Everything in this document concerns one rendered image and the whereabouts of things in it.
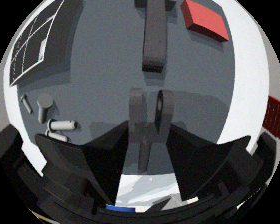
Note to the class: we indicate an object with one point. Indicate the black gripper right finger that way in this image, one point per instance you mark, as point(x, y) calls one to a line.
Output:
point(196, 161)

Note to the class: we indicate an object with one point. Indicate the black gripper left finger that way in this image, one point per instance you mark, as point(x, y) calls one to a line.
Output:
point(102, 167)

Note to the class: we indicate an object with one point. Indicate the red square block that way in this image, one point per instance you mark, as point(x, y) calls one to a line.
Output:
point(204, 21)

